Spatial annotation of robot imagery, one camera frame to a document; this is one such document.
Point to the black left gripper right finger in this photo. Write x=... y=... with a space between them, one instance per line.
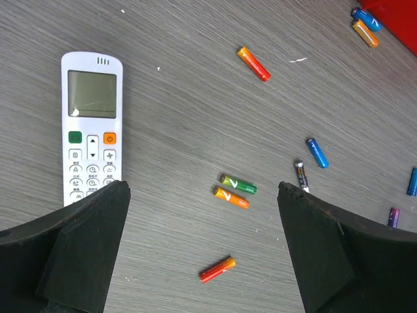
x=344 y=262

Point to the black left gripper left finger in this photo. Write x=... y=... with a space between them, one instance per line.
x=64 y=261

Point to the white remote control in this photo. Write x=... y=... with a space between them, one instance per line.
x=92 y=106

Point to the purple battery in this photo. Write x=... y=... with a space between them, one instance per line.
x=393 y=217

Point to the blue battery right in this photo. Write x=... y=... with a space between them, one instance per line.
x=412 y=189

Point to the black battery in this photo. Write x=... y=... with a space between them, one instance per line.
x=301 y=174

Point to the blue battery centre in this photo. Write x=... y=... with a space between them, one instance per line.
x=317 y=152

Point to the red orange battery lower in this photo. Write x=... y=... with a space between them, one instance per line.
x=217 y=269

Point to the orange battery near green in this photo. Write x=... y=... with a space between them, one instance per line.
x=230 y=197

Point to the orange red battery upper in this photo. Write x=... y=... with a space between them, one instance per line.
x=254 y=64

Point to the orange battery by bin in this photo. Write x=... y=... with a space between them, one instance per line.
x=365 y=33

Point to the blue battery by bin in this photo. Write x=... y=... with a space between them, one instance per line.
x=372 y=23

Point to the red plastic bin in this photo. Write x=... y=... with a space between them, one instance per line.
x=398 y=16

